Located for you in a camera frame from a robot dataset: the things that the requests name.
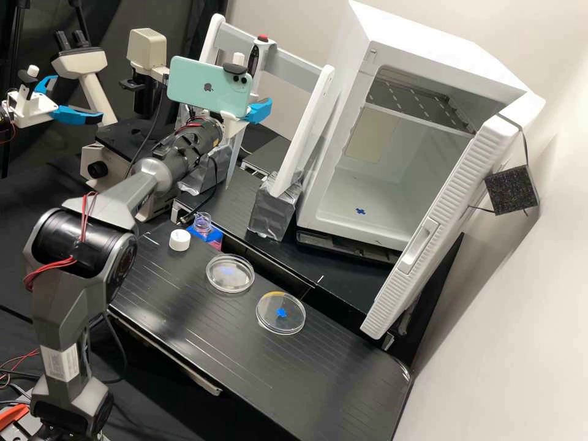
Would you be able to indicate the small bottle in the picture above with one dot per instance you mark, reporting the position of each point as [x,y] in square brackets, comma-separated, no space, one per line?
[202,223]

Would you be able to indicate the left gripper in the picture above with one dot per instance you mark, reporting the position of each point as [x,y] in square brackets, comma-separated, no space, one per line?
[30,108]

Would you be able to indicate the white cap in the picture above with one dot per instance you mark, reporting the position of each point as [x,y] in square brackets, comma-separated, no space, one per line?
[179,240]

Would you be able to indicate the white pipette stand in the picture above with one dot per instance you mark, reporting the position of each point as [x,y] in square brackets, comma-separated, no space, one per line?
[303,133]

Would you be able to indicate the left phone holder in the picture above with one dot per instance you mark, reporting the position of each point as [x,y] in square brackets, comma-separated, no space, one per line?
[30,82]

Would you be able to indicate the cream microscope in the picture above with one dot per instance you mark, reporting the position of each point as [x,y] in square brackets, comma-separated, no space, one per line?
[94,89]

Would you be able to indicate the right wrist camera phone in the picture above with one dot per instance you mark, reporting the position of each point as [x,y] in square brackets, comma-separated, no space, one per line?
[202,87]

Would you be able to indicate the black platform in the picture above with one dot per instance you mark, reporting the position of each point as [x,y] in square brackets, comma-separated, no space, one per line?
[257,367]
[262,154]
[239,202]

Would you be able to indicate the petri dish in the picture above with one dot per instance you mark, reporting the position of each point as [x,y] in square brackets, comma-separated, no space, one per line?
[229,274]

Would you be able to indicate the petri dish lid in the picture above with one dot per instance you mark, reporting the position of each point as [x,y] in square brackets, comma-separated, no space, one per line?
[280,313]

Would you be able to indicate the pipette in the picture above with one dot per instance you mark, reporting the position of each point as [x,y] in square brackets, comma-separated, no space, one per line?
[234,156]

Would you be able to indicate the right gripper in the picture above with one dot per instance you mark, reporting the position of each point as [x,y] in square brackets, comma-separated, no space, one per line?
[234,124]

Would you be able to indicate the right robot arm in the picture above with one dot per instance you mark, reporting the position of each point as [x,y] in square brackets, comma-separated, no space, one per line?
[69,294]

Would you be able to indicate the incubator door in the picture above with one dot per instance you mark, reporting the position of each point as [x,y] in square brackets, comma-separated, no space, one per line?
[441,220]

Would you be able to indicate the blue bottle holder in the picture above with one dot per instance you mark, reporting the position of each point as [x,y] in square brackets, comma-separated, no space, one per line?
[212,239]

